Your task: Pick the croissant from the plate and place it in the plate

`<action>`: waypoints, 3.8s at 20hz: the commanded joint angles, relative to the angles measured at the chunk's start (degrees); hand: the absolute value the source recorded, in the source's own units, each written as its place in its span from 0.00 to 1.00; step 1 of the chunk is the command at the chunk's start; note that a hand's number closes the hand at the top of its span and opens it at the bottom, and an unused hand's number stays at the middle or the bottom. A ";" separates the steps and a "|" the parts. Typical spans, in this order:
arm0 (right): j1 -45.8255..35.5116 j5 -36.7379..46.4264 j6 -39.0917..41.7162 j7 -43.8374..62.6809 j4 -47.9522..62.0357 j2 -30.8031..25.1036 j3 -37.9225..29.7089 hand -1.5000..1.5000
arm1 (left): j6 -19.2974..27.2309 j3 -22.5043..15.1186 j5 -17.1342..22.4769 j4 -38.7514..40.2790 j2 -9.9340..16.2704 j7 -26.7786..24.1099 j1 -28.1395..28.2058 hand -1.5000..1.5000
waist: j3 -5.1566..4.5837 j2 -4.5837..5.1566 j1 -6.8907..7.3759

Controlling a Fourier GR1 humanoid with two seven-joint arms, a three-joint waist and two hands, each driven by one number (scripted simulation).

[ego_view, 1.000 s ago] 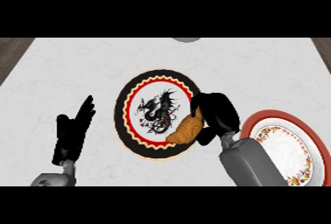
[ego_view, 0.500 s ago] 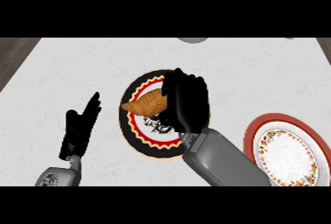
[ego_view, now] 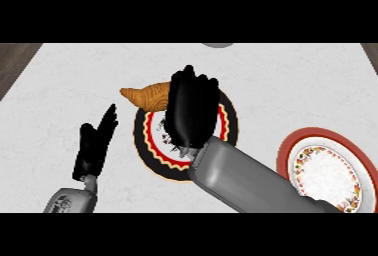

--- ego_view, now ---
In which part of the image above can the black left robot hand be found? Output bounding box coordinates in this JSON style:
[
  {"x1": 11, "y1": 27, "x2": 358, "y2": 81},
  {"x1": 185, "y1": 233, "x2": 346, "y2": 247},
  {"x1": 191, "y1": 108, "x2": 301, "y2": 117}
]
[{"x1": 71, "y1": 103, "x2": 120, "y2": 183}]

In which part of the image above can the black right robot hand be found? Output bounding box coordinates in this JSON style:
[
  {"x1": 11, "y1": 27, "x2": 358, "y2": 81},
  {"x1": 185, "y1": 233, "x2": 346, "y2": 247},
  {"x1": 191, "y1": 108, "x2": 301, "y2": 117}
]
[{"x1": 163, "y1": 64, "x2": 222, "y2": 150}]

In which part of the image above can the brown croissant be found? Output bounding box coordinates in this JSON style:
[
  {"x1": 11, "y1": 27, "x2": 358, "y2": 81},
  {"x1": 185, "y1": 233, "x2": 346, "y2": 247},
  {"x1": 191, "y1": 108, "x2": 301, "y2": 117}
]
[{"x1": 118, "y1": 81, "x2": 173, "y2": 112}]

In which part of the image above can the black red patterned plate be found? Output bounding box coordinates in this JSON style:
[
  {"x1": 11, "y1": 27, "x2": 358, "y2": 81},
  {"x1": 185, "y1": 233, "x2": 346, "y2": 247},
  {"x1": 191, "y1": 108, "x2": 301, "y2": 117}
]
[{"x1": 132, "y1": 89, "x2": 239, "y2": 183}]

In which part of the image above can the red rimmed white plate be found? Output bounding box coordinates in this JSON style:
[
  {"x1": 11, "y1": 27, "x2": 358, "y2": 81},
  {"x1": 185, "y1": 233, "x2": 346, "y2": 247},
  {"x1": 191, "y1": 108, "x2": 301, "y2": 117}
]
[{"x1": 275, "y1": 126, "x2": 378, "y2": 214}]

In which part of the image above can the grey round object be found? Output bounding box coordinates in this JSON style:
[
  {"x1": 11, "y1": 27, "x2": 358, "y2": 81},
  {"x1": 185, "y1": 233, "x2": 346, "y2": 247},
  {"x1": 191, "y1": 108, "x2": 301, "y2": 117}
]
[{"x1": 201, "y1": 43, "x2": 236, "y2": 49}]

